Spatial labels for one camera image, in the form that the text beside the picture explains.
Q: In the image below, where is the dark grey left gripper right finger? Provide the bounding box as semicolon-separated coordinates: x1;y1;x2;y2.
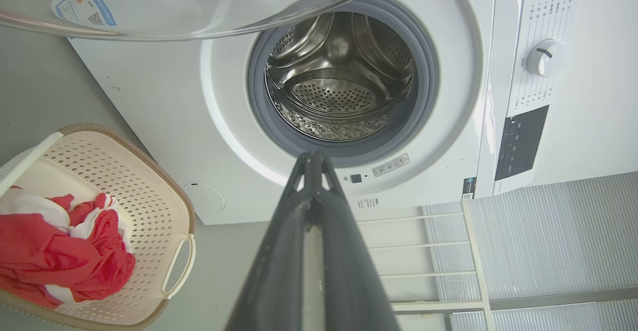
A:
314;152;400;331

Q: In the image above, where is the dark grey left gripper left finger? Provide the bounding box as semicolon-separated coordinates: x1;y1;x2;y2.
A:
224;152;315;331

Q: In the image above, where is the round black glass washer door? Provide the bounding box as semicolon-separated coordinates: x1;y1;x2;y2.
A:
0;0;383;41

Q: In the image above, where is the white front-load washing machine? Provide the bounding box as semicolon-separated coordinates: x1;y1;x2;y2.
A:
67;0;584;227

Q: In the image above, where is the round white filter cover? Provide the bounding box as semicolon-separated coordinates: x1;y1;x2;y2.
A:
181;182;226;213

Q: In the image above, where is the white warning sticker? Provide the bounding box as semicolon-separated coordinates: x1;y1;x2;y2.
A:
372;153;411;177

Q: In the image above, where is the cream perforated laundry basket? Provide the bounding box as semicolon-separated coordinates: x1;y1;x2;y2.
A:
0;124;196;331

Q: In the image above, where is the stainless steel washer drum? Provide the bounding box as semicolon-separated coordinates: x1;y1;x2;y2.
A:
264;11;415;143

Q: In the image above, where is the black washer display panel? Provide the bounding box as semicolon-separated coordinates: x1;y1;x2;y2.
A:
494;104;550;181

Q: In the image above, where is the ribbed translucent panel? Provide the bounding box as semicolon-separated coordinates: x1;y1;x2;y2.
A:
423;171;638;331

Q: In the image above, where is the red and white garment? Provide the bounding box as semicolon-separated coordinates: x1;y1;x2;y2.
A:
0;186;137;310

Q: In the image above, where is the white washer control knob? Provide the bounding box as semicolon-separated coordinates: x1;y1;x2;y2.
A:
525;39;569;78

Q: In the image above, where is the blue energy label sticker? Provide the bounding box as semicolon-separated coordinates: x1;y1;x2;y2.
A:
51;0;118;27

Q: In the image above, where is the white metal frame rack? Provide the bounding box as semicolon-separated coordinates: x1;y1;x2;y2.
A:
356;200;495;331

